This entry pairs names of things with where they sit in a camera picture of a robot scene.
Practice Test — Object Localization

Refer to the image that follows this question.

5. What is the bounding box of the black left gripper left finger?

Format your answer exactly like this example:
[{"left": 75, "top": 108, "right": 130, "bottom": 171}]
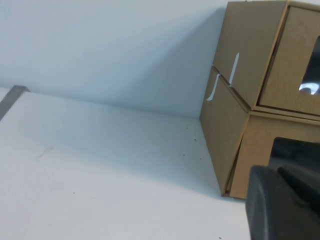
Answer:
[{"left": 246, "top": 164, "right": 320, "bottom": 240}]

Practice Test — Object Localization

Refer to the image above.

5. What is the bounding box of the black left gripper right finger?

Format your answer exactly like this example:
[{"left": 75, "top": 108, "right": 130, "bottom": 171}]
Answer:
[{"left": 277, "top": 163, "right": 320, "bottom": 213}]

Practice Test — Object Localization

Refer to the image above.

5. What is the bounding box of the cardboard drawer with white handle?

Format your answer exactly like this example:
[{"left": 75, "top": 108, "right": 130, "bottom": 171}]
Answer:
[
  {"left": 226, "top": 113, "right": 320, "bottom": 201},
  {"left": 257, "top": 5, "right": 320, "bottom": 116}
]

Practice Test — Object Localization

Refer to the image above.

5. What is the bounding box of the cardboard shoe box shell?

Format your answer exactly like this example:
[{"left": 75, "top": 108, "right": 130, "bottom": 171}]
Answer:
[
  {"left": 211, "top": 0, "right": 320, "bottom": 111},
  {"left": 199, "top": 66, "right": 320, "bottom": 198}
]

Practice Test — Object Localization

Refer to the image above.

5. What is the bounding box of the white plastic side clip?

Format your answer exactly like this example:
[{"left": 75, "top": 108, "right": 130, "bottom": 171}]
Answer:
[
  {"left": 228, "top": 52, "right": 241, "bottom": 88},
  {"left": 205, "top": 73, "right": 222, "bottom": 102}
]

